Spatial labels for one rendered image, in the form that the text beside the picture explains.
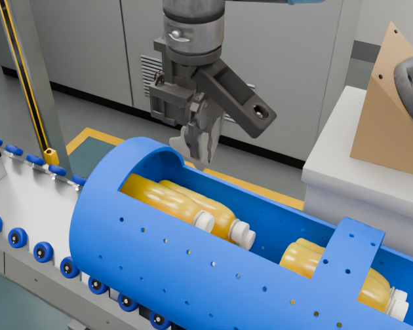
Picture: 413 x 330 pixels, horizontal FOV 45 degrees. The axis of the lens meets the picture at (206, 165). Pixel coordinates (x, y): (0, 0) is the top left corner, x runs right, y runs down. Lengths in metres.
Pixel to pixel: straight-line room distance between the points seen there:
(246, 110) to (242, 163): 2.05
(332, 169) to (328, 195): 0.06
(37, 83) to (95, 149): 1.33
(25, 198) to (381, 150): 0.82
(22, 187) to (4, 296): 1.04
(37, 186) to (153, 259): 0.58
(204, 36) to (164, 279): 0.38
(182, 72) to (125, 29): 2.01
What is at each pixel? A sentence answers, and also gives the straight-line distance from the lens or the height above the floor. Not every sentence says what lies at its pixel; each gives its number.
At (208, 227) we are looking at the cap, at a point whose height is 1.15.
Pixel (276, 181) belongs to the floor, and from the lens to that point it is 2.60.
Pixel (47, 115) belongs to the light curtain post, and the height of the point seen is 0.89.
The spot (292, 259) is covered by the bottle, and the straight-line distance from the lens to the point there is 0.79.
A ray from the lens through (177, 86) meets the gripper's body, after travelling 0.68.
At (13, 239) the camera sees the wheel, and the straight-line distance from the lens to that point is 1.15.
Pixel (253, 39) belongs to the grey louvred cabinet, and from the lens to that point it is 2.31.
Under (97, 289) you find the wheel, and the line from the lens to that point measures 1.03.
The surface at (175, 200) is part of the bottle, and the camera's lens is 0.86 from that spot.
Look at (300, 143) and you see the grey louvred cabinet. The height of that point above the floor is 0.20.
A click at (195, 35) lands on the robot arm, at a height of 1.52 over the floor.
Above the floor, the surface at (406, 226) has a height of 1.07.
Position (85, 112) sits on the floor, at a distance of 3.11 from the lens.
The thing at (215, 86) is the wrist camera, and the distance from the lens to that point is 0.63.
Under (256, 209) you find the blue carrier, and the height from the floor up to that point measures 1.08.
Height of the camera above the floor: 1.80
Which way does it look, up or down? 43 degrees down
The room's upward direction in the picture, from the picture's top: straight up
